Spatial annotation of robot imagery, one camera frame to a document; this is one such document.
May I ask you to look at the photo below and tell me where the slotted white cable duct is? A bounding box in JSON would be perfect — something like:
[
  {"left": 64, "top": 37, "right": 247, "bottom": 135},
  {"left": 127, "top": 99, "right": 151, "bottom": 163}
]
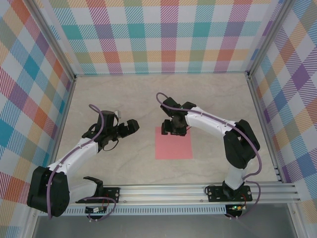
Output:
[{"left": 61, "top": 207, "right": 227, "bottom": 216}]

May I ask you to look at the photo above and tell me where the aluminium frame post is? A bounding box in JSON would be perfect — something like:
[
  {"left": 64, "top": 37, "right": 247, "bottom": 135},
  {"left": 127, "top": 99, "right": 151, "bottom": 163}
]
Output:
[
  {"left": 246, "top": 0, "right": 294, "bottom": 80},
  {"left": 31, "top": 0, "right": 76, "bottom": 81}
]

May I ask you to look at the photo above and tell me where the aluminium mounting rail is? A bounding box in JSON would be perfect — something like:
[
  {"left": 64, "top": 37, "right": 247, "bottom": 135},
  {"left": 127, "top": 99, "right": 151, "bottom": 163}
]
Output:
[{"left": 68, "top": 182, "right": 302, "bottom": 206}]

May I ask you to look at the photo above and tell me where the purple cable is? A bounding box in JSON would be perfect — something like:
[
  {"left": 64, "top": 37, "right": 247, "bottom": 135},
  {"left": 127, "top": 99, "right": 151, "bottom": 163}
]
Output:
[
  {"left": 47, "top": 104, "right": 117, "bottom": 222},
  {"left": 156, "top": 92, "right": 263, "bottom": 221}
]

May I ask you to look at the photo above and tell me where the grey metal panel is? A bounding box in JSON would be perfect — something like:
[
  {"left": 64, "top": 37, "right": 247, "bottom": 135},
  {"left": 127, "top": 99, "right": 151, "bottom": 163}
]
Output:
[{"left": 32, "top": 215, "right": 298, "bottom": 238}]

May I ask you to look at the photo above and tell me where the black looped cable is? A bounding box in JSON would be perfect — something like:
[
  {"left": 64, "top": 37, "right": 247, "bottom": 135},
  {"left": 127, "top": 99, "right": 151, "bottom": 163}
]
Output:
[{"left": 204, "top": 183, "right": 217, "bottom": 197}]

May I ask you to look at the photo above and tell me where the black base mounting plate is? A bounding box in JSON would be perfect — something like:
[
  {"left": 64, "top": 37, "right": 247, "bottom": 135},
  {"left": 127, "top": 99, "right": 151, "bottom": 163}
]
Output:
[
  {"left": 206, "top": 185, "right": 253, "bottom": 203},
  {"left": 101, "top": 187, "right": 121, "bottom": 204}
]

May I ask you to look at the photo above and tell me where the thin black cable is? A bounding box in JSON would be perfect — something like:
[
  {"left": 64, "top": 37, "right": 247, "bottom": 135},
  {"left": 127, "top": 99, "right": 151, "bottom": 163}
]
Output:
[{"left": 103, "top": 138, "right": 121, "bottom": 153}]

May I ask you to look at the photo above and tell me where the aluminium frame side rail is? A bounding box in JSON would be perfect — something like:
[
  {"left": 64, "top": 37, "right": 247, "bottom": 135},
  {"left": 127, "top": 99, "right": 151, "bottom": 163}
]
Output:
[
  {"left": 51, "top": 75, "right": 77, "bottom": 169},
  {"left": 246, "top": 73, "right": 284, "bottom": 184}
]

